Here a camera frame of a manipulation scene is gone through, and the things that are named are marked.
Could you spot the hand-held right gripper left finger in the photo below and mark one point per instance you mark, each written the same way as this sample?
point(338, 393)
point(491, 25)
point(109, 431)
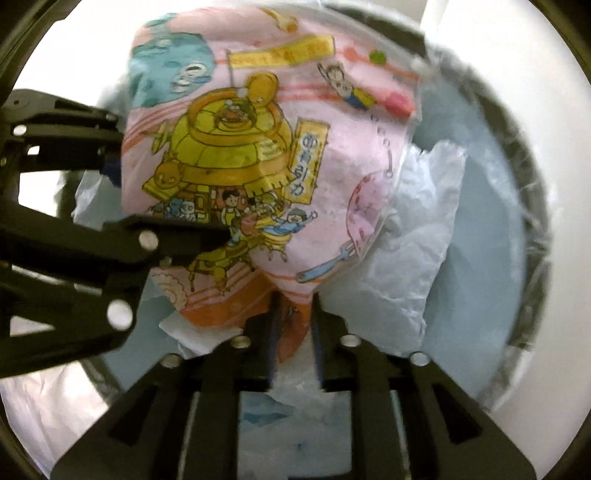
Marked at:
point(276, 337)

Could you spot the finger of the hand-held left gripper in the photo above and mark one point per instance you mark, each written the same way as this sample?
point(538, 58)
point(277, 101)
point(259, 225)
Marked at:
point(112, 168)
point(115, 258)

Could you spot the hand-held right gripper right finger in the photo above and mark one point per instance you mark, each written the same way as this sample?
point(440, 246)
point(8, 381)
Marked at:
point(316, 337)

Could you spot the pink cartoon printed bag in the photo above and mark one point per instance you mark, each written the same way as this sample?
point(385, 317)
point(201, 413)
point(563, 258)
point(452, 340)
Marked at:
point(323, 161)

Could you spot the black mesh trash bin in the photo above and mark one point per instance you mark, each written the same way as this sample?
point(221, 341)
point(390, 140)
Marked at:
point(538, 207)

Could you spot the trash bin with bottles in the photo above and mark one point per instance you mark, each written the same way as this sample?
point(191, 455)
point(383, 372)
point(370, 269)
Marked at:
point(489, 277)

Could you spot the crumpled white plastic bag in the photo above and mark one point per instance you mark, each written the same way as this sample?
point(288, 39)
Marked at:
point(415, 230)

